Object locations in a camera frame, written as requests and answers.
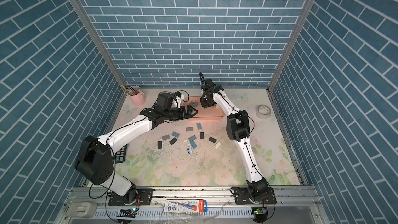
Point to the black calculator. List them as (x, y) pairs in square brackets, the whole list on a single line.
[(120, 155)]

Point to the pink storage tray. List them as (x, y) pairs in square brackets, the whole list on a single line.
[(211, 113)]

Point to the grey speckled eraser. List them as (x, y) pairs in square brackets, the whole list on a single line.
[(166, 137)]

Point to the pink metal pencil bucket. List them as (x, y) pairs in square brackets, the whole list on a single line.
[(136, 95)]

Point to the light blue upright eraser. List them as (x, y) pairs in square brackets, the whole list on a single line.
[(199, 126)]

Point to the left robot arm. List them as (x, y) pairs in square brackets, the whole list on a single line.
[(95, 159)]

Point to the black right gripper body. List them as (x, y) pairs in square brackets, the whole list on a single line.
[(205, 103)]

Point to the lower blue eraser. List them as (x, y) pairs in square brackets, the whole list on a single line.
[(193, 144)]

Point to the blue eraser with print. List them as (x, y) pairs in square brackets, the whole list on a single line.
[(192, 138)]

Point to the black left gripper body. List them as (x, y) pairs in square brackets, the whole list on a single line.
[(174, 114)]

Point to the dark grey eraser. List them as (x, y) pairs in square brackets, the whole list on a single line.
[(173, 141)]

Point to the tape roll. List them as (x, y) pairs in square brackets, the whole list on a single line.
[(263, 112)]

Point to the teal speckled eraser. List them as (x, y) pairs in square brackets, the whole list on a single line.
[(175, 134)]

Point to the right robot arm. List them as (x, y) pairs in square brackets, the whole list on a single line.
[(239, 131)]

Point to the red blue pen package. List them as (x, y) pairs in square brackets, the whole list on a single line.
[(182, 206)]

